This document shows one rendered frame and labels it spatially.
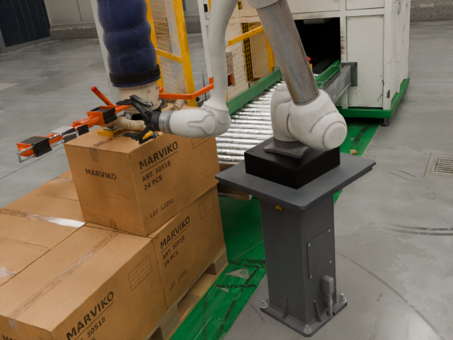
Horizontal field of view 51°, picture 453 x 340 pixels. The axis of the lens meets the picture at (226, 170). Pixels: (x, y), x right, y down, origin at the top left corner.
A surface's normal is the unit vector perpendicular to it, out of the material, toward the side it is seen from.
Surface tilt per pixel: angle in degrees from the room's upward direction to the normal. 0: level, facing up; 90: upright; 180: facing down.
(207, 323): 0
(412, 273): 0
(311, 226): 90
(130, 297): 90
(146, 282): 90
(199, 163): 90
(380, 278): 0
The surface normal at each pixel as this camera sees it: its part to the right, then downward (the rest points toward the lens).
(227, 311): -0.11, -0.91
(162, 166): 0.83, 0.13
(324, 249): 0.67, 0.22
